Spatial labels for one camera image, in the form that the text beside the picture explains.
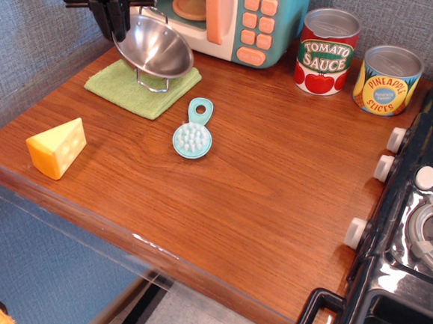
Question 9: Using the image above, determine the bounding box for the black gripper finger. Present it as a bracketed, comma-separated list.
[112, 0, 131, 42]
[89, 0, 118, 41]

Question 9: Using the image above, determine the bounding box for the stainless steel colander bowl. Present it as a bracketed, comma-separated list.
[113, 6, 194, 93]

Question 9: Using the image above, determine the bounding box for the green folded towel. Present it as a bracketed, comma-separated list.
[85, 60, 202, 120]

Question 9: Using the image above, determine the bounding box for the teal toy microwave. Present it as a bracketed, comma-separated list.
[131, 0, 310, 69]

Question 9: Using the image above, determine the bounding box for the teal scrub brush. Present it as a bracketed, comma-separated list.
[172, 97, 214, 159]

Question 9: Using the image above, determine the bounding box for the yellow toy cheese wedge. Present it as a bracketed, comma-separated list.
[25, 118, 87, 180]

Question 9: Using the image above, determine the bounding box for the tomato sauce can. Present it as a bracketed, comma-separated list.
[294, 7, 361, 97]

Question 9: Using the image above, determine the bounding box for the pineapple slices can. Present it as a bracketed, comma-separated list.
[352, 45, 425, 117]

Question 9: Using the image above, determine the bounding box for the white stove knob top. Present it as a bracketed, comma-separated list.
[387, 127, 407, 153]

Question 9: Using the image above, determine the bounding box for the white stove knob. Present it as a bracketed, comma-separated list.
[387, 127, 407, 153]
[373, 155, 395, 183]
[344, 217, 368, 249]

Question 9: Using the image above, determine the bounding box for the white stove knob middle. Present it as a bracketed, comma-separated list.
[373, 155, 395, 183]

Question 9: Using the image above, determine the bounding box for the white stove knob bottom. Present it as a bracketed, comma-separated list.
[344, 217, 368, 249]

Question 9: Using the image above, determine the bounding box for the black toy stove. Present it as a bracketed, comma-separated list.
[296, 87, 433, 324]

